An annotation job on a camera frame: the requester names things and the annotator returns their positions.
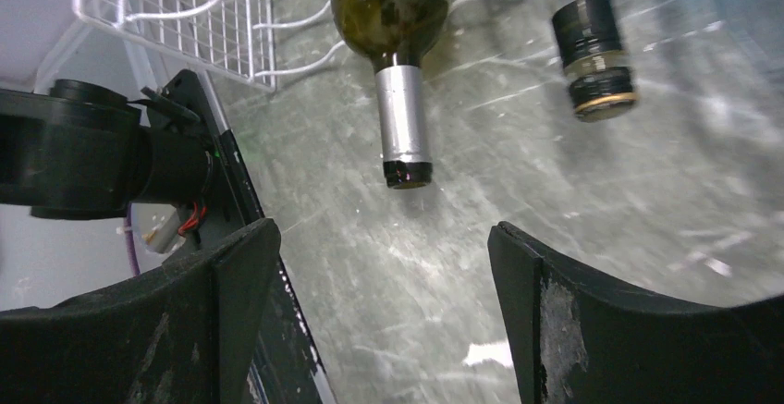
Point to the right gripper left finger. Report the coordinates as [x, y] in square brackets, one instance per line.
[147, 339]

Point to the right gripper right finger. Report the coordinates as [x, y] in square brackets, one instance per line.
[579, 335]

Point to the small dark capped bottle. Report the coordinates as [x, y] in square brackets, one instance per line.
[595, 62]

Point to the silver capped dark bottle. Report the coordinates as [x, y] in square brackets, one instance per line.
[394, 36]

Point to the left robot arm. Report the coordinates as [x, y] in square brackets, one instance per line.
[84, 152]

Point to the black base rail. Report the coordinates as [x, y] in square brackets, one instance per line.
[265, 352]

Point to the white wire wine rack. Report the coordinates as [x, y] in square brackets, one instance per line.
[236, 39]

